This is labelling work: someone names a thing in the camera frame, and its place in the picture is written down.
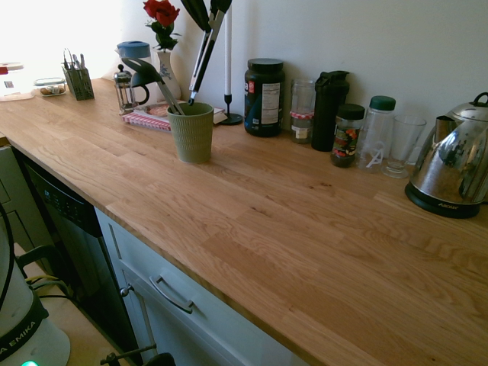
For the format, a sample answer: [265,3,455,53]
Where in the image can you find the metal tongs with black tips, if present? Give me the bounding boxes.
[178,0,234,107]

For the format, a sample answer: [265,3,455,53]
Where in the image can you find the black candle holder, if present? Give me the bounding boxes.
[220,92,244,127]

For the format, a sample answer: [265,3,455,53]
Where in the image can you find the green ribbed ceramic cup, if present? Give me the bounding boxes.
[166,101,215,165]

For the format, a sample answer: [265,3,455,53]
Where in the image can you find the black protein powder tub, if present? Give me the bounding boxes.
[243,57,286,139]

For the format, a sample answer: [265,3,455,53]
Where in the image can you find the glass jar with checked lid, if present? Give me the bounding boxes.
[290,79,317,145]

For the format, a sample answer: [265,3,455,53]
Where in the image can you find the black shaker bottle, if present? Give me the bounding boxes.
[310,69,351,153]

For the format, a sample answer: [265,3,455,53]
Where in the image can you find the spice jar with black lid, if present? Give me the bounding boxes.
[329,103,366,169]

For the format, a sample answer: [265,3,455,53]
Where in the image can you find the food processor cookbook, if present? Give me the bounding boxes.
[132,102,226,126]

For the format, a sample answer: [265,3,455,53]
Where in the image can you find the red checked book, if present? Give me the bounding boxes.
[121,111,173,134]

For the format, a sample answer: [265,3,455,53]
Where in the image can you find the tall white candle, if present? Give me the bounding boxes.
[223,13,234,96]

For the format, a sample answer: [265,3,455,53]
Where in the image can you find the white vase with blue flowers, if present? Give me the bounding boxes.
[155,50,182,101]

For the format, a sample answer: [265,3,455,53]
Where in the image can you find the clear bottle with green lid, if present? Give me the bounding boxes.
[356,95,397,175]

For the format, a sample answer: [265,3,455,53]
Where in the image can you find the black slotted spoon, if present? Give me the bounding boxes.
[120,56,188,117]

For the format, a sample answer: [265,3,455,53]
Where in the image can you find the glass French press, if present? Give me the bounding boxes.
[113,63,151,116]

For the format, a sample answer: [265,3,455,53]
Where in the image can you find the clear drinking glass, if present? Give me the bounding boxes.
[380,114,428,181]

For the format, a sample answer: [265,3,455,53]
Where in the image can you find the blue lidded pitcher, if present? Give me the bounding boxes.
[115,40,154,104]

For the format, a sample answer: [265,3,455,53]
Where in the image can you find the black dishwasher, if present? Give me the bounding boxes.
[21,158,143,361]

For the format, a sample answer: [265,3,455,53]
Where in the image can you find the red roses bouquet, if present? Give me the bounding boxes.
[142,0,183,53]

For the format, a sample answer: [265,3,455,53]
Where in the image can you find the grey cutlery caddy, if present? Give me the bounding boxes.
[61,66,96,101]

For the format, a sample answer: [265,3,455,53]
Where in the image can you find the stainless steel electric kettle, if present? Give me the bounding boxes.
[404,91,488,220]

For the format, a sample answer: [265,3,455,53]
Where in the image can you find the glass food container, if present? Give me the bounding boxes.
[33,76,67,98]

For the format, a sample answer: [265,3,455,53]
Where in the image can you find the white container with red clip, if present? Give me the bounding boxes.
[0,61,36,103]

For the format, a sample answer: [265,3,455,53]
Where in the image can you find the white drawer with handle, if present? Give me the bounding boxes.
[108,223,268,366]

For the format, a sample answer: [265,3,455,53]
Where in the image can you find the metal drawer handle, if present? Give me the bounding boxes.
[148,274,196,315]

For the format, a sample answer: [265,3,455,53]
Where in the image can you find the yellow cables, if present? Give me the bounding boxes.
[25,273,64,289]

